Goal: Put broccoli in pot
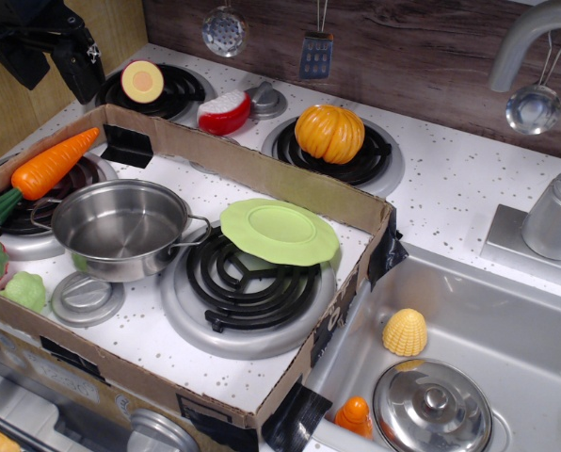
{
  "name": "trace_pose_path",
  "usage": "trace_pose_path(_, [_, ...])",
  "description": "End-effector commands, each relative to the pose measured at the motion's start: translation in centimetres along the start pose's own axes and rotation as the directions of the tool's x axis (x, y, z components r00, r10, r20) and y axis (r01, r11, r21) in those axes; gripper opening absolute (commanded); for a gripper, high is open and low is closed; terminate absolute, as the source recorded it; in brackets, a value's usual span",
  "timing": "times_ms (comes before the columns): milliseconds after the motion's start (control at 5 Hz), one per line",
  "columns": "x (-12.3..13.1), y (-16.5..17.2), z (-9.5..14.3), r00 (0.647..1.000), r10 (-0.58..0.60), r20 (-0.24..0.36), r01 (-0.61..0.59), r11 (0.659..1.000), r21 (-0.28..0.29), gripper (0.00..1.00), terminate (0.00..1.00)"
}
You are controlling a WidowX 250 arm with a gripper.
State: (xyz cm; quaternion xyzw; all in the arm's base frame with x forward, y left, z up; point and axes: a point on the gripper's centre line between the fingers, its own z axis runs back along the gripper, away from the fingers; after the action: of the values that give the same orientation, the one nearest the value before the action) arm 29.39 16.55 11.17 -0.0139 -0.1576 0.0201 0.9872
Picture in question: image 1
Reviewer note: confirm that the back left black burner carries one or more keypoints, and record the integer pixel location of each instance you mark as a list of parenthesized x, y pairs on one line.
[(183, 92)]

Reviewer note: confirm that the back right black burner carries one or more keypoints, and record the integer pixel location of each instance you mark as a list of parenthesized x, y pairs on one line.
[(377, 168)]

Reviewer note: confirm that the grey stove knob front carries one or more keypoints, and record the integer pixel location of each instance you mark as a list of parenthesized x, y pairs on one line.
[(81, 300)]

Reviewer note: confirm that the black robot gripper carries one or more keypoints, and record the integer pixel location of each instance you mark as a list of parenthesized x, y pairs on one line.
[(31, 32)]

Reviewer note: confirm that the orange toy carrot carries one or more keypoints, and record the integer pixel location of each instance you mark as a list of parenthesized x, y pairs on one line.
[(36, 177)]

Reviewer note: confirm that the hanging metal spatula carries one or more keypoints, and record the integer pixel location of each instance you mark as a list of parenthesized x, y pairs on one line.
[(317, 48)]

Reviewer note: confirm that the orange toy pumpkin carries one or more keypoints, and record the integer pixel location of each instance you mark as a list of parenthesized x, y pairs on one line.
[(331, 133)]

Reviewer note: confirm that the halved toy peach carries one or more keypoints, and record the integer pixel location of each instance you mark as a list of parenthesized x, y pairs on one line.
[(142, 81)]

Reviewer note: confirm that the light green plastic plate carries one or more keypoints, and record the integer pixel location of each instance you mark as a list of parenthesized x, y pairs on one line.
[(279, 232)]

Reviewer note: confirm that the brown cardboard fence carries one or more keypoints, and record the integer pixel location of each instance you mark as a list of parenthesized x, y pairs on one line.
[(136, 355)]

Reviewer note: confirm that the grey stove knob back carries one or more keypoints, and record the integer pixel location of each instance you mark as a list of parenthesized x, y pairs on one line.
[(266, 103)]

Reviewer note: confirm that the hanging metal ladle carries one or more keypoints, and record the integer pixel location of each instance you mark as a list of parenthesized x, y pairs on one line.
[(535, 109)]

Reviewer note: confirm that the small orange toy bottle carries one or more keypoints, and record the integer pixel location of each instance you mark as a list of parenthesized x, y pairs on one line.
[(355, 416)]

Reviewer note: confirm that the light green toy broccoli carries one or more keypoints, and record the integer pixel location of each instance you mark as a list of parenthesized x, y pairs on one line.
[(26, 289)]

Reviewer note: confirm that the hanging slotted spoon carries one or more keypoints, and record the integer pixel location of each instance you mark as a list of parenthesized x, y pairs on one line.
[(225, 31)]

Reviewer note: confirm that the front right black burner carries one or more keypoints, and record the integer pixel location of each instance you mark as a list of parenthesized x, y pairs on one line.
[(235, 305)]

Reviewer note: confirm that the grey stove knob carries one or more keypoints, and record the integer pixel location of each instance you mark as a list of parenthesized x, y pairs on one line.
[(81, 300), (266, 103)]

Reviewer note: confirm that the yellow toy corn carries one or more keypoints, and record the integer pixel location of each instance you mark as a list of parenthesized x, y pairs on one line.
[(405, 334)]

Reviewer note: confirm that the stainless steel pot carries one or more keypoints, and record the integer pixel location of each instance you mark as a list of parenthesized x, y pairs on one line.
[(125, 230)]

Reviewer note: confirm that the steel pot lid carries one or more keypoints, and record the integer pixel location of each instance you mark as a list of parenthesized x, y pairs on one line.
[(427, 405)]

